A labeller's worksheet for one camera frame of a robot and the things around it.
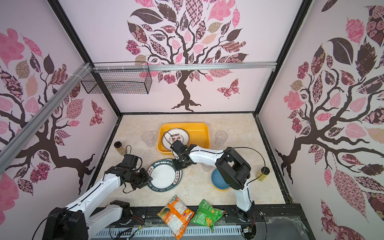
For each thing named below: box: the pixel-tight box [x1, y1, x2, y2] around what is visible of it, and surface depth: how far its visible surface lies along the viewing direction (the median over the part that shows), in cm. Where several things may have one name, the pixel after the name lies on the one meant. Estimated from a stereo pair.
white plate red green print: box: [162, 128, 190, 152], surface depth 107 cm
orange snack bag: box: [157, 195, 195, 240], surface depth 73 cm
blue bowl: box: [211, 168, 230, 190], surface depth 79 cm
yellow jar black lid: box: [256, 166, 270, 182], surface depth 81 cm
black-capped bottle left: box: [113, 141, 126, 156], surface depth 94 cm
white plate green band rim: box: [147, 158, 183, 193], surface depth 87 cm
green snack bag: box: [190, 199, 226, 232], surface depth 71 cm
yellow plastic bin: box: [157, 122, 210, 156], surface depth 106 cm
